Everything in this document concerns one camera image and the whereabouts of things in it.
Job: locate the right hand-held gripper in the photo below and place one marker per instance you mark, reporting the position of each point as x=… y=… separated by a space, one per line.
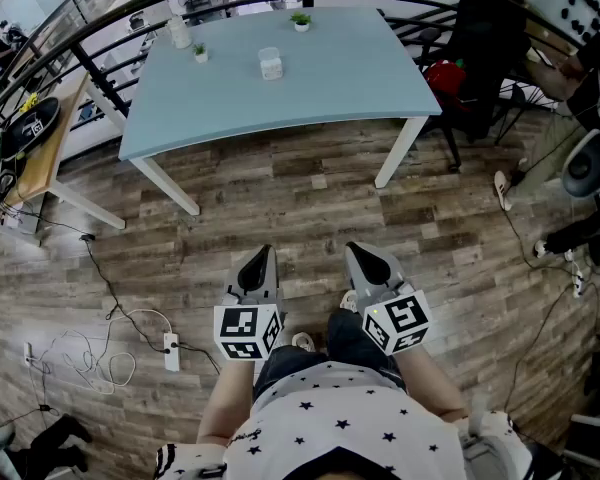
x=402 y=320

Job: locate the spiky plant in square pot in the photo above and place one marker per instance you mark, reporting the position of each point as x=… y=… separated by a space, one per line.
x=200 y=54

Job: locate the gray round device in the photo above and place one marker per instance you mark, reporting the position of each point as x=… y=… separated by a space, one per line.
x=587 y=165

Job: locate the person's left forearm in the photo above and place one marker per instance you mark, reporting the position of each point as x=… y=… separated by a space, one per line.
x=225 y=403

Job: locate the wooden side table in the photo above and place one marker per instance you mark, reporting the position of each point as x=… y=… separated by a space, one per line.
x=45 y=163

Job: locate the white table leg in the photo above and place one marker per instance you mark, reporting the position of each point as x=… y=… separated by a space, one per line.
x=397 y=153
x=165 y=185

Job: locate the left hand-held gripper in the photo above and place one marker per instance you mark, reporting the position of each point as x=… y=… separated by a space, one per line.
x=240 y=325

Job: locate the black chair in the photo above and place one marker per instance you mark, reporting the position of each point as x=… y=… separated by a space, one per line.
x=485 y=43

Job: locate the person's right forearm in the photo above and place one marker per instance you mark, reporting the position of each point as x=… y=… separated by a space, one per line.
x=430 y=383

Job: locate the yellow toy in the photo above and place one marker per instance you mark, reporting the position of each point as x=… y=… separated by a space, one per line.
x=29 y=103

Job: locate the white cup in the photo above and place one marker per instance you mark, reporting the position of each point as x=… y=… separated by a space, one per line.
x=271 y=71

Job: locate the black round board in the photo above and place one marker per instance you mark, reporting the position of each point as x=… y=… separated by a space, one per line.
x=32 y=128

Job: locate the dark shorts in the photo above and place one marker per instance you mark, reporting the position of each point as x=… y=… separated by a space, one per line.
x=350 y=338

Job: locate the white wall charger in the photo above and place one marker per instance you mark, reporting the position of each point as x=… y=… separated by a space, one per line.
x=27 y=353

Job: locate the white printed bottle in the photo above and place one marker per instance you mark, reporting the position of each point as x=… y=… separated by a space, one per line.
x=180 y=33

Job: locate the person's shoe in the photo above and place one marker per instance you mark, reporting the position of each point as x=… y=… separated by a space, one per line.
x=303 y=342
x=349 y=302

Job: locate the person's right shoe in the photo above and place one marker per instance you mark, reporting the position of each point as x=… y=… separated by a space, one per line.
x=349 y=302

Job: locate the red bag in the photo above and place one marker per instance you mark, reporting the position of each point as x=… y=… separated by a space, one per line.
x=445 y=80

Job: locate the white power strip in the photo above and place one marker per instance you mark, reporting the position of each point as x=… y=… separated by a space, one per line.
x=577 y=278
x=171 y=352

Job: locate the leafy plant in round pot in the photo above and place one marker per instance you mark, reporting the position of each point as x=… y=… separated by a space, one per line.
x=300 y=20

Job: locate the white star print shirt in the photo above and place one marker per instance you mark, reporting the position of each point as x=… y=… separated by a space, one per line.
x=340 y=418

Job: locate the person's left shoe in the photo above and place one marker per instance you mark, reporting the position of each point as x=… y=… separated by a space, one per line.
x=303 y=342

